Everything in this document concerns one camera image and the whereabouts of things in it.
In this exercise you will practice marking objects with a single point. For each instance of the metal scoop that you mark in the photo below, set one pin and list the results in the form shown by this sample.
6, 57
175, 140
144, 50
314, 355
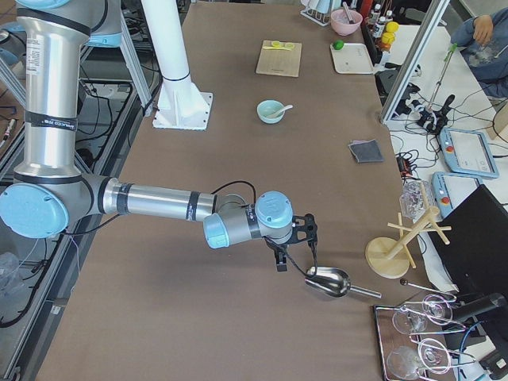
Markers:
334, 282

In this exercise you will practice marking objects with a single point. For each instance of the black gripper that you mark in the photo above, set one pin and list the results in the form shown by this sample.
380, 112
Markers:
279, 252

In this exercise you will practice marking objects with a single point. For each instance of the white ceramic spoon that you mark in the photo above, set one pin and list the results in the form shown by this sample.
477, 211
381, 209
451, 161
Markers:
277, 113

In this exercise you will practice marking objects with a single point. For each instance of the teach pendant tablet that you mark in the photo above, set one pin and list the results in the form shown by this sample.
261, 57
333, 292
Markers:
467, 152
450, 189

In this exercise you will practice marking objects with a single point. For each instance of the seated person in hoodie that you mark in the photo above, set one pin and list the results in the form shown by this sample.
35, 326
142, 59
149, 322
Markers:
483, 43

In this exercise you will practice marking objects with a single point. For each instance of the green lime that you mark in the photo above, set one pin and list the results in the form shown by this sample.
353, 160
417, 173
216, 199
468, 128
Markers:
338, 44

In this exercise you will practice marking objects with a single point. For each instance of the mint green bowl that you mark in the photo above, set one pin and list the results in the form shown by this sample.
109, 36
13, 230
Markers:
266, 108

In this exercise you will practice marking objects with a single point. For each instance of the wine glass rack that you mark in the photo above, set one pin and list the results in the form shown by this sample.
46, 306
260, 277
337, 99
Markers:
411, 339

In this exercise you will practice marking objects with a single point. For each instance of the aluminium frame post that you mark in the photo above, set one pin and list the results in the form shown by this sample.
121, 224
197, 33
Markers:
421, 40

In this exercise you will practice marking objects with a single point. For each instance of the teach pendant tablet near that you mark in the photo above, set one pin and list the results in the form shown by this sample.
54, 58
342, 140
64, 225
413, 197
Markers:
450, 189

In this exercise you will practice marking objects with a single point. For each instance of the pink ice bowl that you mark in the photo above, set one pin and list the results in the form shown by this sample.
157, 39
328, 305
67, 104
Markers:
340, 22

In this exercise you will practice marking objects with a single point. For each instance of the wooden mug tree stand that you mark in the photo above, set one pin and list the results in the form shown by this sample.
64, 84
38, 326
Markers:
392, 259

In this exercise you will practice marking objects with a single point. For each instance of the grey folded cloth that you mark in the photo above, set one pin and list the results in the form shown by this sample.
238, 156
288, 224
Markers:
366, 151

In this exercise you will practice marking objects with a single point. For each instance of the metal muddler tube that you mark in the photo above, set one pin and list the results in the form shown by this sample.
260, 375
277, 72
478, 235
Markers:
348, 13

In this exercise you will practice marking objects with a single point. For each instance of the wooden cutting board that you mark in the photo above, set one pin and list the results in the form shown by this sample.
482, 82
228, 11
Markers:
280, 63

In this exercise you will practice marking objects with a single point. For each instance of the beige rabbit tray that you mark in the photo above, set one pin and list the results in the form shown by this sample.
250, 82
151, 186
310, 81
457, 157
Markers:
352, 59

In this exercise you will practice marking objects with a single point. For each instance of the yellow plastic knife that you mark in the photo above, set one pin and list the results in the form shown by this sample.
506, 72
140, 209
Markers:
281, 48

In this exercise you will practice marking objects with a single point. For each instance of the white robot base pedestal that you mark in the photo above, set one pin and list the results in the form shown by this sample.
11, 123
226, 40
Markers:
181, 105

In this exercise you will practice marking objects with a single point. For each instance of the teach pendant tablet far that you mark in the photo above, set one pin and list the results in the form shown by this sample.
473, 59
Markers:
467, 152

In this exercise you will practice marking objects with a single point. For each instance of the black computer monitor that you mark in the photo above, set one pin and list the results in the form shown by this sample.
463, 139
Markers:
476, 257

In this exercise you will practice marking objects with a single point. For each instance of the clear glass dish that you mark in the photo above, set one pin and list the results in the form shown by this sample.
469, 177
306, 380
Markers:
413, 198

